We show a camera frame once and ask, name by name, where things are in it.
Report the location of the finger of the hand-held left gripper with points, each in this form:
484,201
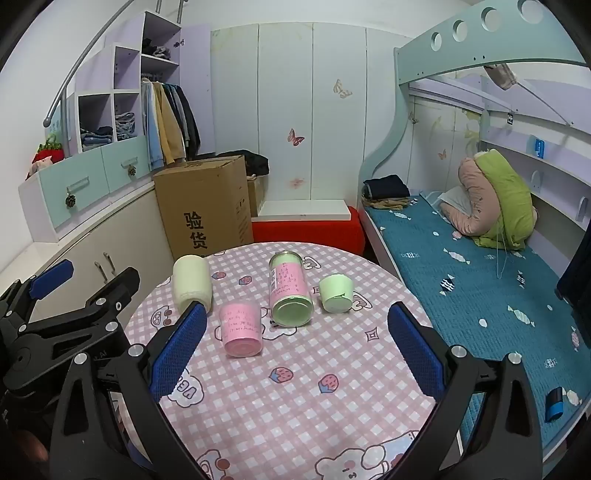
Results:
121,288
48,278

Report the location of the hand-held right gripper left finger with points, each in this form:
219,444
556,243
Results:
181,348

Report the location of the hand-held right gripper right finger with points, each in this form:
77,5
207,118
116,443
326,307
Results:
415,350

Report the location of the cream cup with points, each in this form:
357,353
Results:
189,277

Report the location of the small green cup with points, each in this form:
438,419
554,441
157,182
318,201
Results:
336,288

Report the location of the tall green cup pink label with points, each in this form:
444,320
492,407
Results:
293,310

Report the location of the white low cabinet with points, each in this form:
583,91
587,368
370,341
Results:
92,244

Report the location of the pine cone drawer knob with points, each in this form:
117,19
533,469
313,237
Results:
133,171
71,201

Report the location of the teal printed bed sheet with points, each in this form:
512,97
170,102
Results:
485,286

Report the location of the teal drawer cabinet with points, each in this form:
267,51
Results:
83,182

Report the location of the large cardboard box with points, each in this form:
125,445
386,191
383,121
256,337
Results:
203,198

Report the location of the round checkered table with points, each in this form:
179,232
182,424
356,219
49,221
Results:
300,392

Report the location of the red plush toy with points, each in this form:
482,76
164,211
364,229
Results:
48,150

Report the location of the blue and black device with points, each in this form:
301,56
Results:
554,404

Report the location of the folded dark clothes pile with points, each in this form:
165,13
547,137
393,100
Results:
96,137

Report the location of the folded tan clothes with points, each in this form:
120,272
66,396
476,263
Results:
383,204

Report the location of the white pillow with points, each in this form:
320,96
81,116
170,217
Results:
455,199

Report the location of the light blue hanging shirt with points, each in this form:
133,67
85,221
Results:
151,134

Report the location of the red stool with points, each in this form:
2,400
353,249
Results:
304,236

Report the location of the small cardboard box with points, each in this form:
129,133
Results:
256,198

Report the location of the folded jeans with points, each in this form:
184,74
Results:
125,125

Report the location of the tan hanging jacket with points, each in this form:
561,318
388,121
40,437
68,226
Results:
168,129

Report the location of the folded dark navy clothes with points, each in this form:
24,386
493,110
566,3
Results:
387,187

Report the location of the dark cloth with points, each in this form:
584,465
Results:
577,281

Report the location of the dark hanging jackets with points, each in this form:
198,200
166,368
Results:
188,124

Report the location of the pink plush pillow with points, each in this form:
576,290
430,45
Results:
471,182

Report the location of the green blanket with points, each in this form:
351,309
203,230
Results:
508,198

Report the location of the white board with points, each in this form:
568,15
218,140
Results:
304,210

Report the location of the black cloth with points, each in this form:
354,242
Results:
254,161

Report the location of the purple wardrobe shelf unit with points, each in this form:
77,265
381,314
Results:
127,64

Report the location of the pink butterfly sticker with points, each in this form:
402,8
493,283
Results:
295,137

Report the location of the small blue box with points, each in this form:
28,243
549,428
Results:
539,146

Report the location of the folded grey clothes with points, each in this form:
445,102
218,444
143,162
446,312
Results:
156,48

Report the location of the white butterfly sticker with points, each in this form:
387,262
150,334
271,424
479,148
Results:
342,88

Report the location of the grey hanging cloth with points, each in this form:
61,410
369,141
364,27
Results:
501,76

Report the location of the curved metal rail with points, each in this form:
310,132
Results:
46,121

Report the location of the pale green bunk bed frame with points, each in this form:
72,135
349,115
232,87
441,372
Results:
415,53

